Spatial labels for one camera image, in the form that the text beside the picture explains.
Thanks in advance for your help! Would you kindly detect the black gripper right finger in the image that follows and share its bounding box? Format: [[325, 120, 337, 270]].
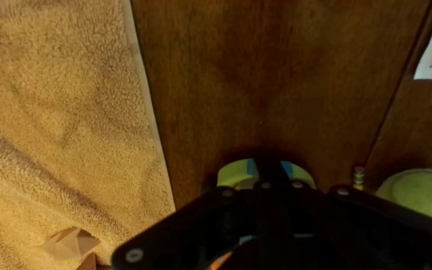
[[269, 148, 432, 270]]

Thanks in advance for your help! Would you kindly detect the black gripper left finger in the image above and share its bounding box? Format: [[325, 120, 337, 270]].
[[109, 148, 272, 270]]

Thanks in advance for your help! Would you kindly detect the orange toy car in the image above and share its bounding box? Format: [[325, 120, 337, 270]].
[[206, 157, 319, 270]]

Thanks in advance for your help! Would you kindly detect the yellow-green tennis ball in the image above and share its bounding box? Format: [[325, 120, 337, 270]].
[[373, 166, 432, 228]]

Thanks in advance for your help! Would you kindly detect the tan crumpled paper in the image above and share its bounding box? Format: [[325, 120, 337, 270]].
[[43, 225, 103, 262]]

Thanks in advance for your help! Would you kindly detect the orange terry towel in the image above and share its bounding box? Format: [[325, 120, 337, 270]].
[[0, 0, 178, 270]]

